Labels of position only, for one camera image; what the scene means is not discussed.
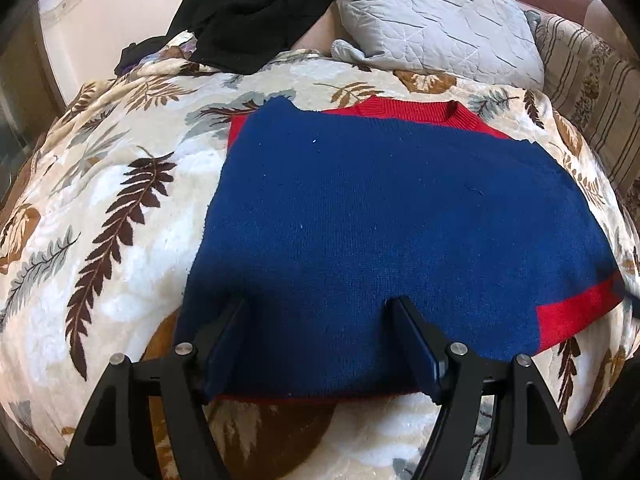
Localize pink pillow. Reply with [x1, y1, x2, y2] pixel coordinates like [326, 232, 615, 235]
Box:
[291, 1, 352, 54]

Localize striped floral sofa cushion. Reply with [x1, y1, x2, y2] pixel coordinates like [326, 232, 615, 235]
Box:
[534, 12, 640, 197]

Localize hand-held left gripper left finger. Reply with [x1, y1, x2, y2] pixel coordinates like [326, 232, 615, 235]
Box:
[52, 297, 251, 480]

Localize black garment pile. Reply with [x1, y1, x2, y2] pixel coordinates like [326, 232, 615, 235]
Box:
[167, 0, 337, 75]

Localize red and blue knit sweater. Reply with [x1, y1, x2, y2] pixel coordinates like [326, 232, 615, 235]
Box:
[175, 95, 627, 404]

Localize leaf-print fleece blanket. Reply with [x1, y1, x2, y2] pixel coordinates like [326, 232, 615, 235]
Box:
[0, 52, 640, 480]

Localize small black cloth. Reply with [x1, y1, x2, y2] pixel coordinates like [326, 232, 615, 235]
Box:
[113, 41, 168, 77]

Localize purple patterned cloth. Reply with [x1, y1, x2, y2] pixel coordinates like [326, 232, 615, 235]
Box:
[167, 37, 202, 62]

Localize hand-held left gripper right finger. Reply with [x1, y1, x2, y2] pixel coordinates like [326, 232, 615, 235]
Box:
[382, 295, 584, 480]

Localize grey quilted pillow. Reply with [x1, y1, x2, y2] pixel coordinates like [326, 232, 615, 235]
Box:
[312, 0, 546, 87]

